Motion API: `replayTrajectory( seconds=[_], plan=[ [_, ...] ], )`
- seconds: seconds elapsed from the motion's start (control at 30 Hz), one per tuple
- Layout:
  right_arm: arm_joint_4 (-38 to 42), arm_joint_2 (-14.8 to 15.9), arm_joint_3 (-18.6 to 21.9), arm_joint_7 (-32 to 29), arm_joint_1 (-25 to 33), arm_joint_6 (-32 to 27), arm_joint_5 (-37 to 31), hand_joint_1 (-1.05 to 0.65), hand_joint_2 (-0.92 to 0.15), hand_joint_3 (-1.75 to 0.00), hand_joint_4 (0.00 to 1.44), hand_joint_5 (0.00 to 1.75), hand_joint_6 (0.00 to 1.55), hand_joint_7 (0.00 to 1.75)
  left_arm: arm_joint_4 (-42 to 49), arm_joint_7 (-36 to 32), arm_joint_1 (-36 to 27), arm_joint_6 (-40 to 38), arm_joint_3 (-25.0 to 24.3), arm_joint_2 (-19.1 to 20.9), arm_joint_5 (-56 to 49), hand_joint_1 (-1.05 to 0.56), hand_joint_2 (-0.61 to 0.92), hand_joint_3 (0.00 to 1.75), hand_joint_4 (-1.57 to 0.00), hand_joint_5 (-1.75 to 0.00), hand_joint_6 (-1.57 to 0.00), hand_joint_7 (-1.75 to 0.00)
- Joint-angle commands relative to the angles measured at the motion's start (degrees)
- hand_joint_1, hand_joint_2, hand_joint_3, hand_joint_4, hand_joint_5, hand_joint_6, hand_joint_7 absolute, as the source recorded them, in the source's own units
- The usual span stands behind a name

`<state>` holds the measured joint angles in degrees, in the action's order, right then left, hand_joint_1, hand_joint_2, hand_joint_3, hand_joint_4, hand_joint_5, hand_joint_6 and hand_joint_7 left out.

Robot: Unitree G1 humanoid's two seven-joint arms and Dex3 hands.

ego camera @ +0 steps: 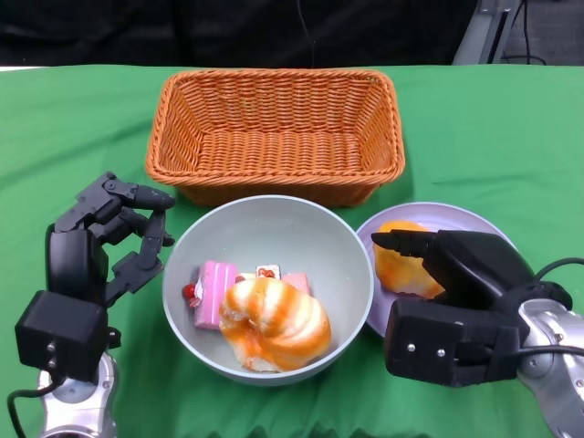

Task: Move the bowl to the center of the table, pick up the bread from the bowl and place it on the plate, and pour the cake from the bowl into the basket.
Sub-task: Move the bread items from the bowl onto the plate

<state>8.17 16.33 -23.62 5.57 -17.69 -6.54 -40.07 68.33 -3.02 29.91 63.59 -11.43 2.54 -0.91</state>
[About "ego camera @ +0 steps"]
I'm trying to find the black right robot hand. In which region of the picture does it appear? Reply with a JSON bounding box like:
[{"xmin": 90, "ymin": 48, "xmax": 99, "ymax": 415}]
[{"xmin": 370, "ymin": 229, "xmax": 536, "ymax": 306}]

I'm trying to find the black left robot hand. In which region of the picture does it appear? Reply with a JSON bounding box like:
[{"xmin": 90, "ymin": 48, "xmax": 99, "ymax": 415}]
[{"xmin": 45, "ymin": 171, "xmax": 177, "ymax": 307}]

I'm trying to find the long orange bread loaf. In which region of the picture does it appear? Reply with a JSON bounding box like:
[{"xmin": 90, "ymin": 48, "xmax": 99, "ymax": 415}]
[{"xmin": 372, "ymin": 220, "xmax": 446, "ymax": 300}]

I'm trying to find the pink striped cake slice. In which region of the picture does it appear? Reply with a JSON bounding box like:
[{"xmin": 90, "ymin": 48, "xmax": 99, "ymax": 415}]
[{"xmin": 182, "ymin": 259, "xmax": 237, "ymax": 330}]

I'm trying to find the salmon pink cake slice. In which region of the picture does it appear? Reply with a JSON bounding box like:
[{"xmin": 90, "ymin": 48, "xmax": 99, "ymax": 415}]
[{"xmin": 280, "ymin": 272, "xmax": 313, "ymax": 298}]

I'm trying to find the twisted striped bread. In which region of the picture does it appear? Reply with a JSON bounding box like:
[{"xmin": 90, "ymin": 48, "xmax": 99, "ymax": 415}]
[{"xmin": 218, "ymin": 278, "xmax": 333, "ymax": 373}]

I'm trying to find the pale green bowl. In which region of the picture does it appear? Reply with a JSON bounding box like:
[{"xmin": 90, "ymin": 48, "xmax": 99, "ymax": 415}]
[{"xmin": 162, "ymin": 194, "xmax": 375, "ymax": 388}]

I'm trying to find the lavender plate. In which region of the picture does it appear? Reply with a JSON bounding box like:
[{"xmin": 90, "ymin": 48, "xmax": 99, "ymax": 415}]
[{"xmin": 354, "ymin": 202, "xmax": 519, "ymax": 339}]

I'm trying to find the orange wicker basket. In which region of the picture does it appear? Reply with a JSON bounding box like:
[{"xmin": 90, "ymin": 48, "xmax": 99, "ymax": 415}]
[{"xmin": 145, "ymin": 68, "xmax": 406, "ymax": 209}]

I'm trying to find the green tablecloth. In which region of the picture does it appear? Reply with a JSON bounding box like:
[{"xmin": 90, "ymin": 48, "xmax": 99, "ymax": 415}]
[{"xmin": 0, "ymin": 64, "xmax": 584, "ymax": 438}]

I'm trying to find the grey metal stand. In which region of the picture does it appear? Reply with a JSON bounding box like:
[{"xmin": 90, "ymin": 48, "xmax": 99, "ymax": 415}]
[{"xmin": 453, "ymin": 0, "xmax": 519, "ymax": 66}]

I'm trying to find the black backdrop cloth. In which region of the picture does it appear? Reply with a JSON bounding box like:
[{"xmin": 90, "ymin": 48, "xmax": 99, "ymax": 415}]
[{"xmin": 0, "ymin": 0, "xmax": 480, "ymax": 69}]

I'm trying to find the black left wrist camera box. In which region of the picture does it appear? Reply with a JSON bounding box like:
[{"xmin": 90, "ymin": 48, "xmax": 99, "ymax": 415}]
[{"xmin": 14, "ymin": 290, "xmax": 110, "ymax": 382}]

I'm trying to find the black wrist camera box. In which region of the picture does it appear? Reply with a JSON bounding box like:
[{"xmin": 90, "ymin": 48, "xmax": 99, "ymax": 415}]
[
  {"xmin": 14, "ymin": 290, "xmax": 110, "ymax": 382},
  {"xmin": 382, "ymin": 298, "xmax": 524, "ymax": 389}
]

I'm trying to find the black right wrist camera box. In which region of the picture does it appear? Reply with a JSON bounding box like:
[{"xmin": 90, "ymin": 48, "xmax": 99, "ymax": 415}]
[{"xmin": 382, "ymin": 298, "xmax": 524, "ymax": 389}]

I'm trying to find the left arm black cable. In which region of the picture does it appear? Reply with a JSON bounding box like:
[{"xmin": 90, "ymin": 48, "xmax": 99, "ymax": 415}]
[{"xmin": 6, "ymin": 381, "xmax": 63, "ymax": 438}]

